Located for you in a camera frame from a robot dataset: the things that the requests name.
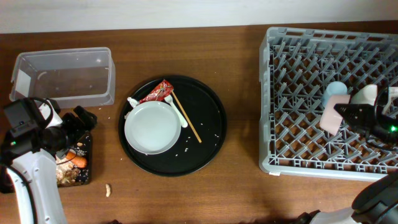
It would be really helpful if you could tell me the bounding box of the black rectangular tray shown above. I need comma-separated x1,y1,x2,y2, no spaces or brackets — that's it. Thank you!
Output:
55,133,93,187

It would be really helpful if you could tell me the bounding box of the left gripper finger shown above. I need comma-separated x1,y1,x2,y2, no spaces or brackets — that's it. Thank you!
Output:
46,99,62,128
70,106,98,140

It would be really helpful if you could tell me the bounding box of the clear plastic bin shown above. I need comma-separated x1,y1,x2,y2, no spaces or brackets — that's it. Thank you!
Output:
9,47,116,108

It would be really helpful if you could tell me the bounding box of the rice and nuts pile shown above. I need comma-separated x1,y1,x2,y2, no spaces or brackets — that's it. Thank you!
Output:
55,142,88,187

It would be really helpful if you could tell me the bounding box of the white cup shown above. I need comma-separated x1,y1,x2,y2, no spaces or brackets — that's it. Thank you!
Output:
350,84,378,106

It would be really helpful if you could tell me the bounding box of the grey dishwasher rack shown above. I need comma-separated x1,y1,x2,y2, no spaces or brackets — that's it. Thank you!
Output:
259,27,397,181

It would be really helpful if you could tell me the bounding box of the grey plate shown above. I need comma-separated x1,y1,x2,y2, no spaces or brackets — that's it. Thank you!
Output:
123,101,182,155

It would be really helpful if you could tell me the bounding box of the orange carrot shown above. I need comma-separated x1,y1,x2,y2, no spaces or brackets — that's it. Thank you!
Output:
66,151,88,168

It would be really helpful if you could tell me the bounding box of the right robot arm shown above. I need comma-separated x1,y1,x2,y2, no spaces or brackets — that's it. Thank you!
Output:
293,86,397,224

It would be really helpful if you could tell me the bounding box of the wooden chopstick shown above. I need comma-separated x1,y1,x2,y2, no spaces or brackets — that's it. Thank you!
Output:
172,91,202,143

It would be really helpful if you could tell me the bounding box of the white plastic fork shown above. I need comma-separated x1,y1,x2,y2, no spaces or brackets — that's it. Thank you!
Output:
165,95,188,128

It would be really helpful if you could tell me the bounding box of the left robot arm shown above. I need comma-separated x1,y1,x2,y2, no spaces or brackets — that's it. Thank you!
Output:
1,97,97,223

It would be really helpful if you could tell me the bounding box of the fallen nut on table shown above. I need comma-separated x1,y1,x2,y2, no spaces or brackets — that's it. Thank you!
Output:
105,184,111,197

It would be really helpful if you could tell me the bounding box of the red snack wrapper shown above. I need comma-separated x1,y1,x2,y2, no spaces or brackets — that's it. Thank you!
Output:
139,80,174,103

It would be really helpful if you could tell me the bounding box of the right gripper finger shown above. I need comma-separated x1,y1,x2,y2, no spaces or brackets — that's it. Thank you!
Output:
382,87,398,115
333,103,376,131

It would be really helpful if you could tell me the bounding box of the brown food scrap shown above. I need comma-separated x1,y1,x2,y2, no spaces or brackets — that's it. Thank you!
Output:
57,168,79,185

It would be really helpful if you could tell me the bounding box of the light blue cup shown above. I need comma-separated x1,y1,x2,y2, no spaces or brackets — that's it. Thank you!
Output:
322,82,348,107

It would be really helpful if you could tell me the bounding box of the white tissue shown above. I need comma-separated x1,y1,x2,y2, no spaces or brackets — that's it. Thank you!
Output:
124,97,140,119

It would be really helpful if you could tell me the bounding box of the pink bowl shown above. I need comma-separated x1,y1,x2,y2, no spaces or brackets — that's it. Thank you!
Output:
320,95,351,136

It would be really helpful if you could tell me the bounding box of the round black tray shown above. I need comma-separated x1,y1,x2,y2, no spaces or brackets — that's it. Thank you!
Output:
118,75,227,177

